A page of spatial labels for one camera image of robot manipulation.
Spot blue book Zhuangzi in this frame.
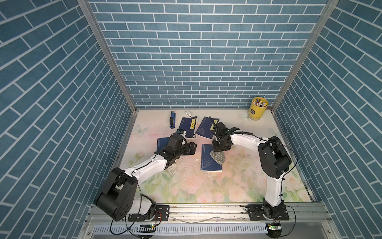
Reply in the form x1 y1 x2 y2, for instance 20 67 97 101
201 144 222 172

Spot blue black stapler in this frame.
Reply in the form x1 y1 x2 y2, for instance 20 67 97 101
169 111 176 129

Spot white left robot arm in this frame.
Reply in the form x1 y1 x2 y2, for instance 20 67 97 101
95 132 197 222

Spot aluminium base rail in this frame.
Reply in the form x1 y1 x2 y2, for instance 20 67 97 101
79 202 340 239

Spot blue book Mengxi notes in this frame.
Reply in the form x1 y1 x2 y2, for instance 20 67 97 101
156 137 169 151

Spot grey striped cleaning cloth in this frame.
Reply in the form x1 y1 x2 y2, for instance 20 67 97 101
210 150 225 165

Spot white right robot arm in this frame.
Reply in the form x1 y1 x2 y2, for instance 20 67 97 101
212 122 292 220

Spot blue book Hanfeizi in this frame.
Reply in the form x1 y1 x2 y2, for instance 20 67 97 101
179 117 197 138

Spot yellow pen holder cup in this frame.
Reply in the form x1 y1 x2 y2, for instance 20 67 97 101
247 97 269 120

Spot blue book Yuewei notes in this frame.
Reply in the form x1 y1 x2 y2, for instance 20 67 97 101
196 117 219 139

